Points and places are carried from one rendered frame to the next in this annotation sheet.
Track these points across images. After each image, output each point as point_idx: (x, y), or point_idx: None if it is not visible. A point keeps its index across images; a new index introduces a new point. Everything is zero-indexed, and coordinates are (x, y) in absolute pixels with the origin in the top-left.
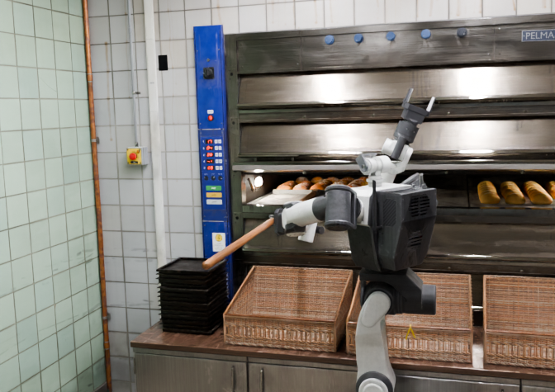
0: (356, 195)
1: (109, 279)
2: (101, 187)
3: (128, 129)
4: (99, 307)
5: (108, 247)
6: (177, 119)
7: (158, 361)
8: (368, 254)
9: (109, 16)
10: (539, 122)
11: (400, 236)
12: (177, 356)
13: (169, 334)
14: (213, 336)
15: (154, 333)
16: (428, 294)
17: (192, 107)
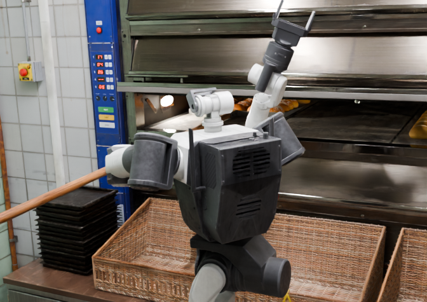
0: (176, 144)
1: (14, 201)
2: (0, 104)
3: (22, 41)
4: (5, 229)
5: (11, 167)
6: (68, 30)
7: (30, 300)
8: (194, 219)
9: None
10: None
11: (221, 203)
12: (46, 298)
13: (47, 271)
14: (90, 277)
15: (32, 268)
16: (271, 272)
17: (82, 18)
